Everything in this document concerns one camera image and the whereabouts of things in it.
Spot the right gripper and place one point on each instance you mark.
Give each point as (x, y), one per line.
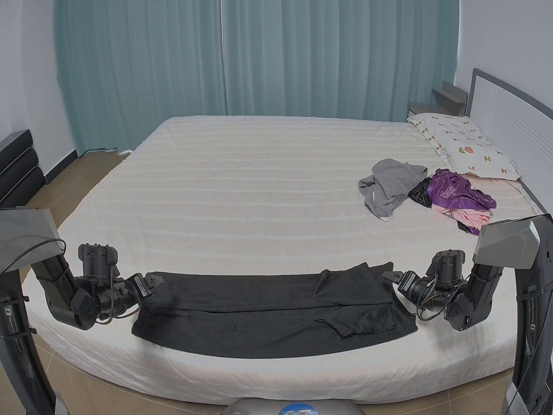
(412, 288)

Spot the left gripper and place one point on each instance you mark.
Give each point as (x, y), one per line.
(136, 292)

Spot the black T-shirt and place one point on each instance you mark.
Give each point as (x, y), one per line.
(259, 318)

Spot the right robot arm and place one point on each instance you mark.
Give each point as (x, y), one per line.
(533, 301)

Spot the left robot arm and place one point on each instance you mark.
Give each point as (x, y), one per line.
(60, 283)

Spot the bed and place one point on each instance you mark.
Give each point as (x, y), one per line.
(259, 188)

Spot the small dark garment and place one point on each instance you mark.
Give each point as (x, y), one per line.
(464, 228)

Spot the pink garment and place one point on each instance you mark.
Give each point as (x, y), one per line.
(473, 219)

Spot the black shiny garment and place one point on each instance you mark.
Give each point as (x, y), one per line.
(419, 195)

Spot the purple satin garment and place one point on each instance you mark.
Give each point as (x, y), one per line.
(453, 190)

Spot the grey garment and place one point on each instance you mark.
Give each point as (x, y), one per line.
(389, 184)

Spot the white printed pillow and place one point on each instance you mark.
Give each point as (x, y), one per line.
(462, 145)

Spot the black chest of drawers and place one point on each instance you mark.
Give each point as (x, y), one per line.
(19, 167)

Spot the grey bedside table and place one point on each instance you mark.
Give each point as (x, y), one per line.
(447, 95)

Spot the blue-green curtain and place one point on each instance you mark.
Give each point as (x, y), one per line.
(138, 58)
(337, 41)

